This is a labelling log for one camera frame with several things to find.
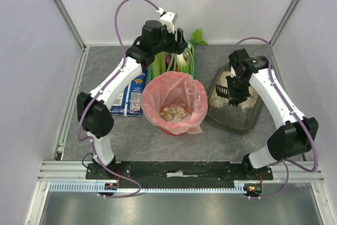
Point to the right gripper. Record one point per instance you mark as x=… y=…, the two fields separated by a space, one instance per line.
x=235 y=96

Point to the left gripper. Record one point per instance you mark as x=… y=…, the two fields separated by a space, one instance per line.
x=174 y=43

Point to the black litter scoop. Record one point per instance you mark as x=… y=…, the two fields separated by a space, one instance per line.
x=222 y=91

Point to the pink plastic bag liner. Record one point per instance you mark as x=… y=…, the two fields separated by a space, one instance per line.
x=163 y=90

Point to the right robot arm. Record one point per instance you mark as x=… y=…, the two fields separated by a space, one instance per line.
x=295 y=133

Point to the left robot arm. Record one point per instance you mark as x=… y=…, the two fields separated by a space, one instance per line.
x=93 y=108

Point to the dark translucent litter box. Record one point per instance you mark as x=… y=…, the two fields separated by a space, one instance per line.
x=233 y=118

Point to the green long beans bundle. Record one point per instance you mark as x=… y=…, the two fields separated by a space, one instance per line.
x=190 y=50

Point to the green leaf sprig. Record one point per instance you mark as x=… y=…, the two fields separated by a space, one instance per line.
x=197 y=38

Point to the purple onion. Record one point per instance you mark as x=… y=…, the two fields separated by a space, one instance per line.
x=168 y=59

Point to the white bok choy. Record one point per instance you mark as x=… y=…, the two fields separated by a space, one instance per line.
x=182 y=63

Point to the green vegetable tray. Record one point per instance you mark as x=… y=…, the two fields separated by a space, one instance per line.
x=150 y=71

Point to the green lettuce leaf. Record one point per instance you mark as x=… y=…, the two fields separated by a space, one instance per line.
x=159 y=64

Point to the blue Doritos chip bag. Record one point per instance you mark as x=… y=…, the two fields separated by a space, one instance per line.
x=128 y=103

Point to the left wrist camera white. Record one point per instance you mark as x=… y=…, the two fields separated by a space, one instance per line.
x=168 y=19

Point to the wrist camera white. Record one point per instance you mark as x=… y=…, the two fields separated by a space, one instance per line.
x=168 y=19
x=233 y=73

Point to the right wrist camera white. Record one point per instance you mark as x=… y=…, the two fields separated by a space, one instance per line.
x=233 y=73

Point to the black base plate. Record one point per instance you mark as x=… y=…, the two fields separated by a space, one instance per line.
x=183 y=174

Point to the white cable duct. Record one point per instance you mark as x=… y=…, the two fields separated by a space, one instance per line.
x=108 y=188

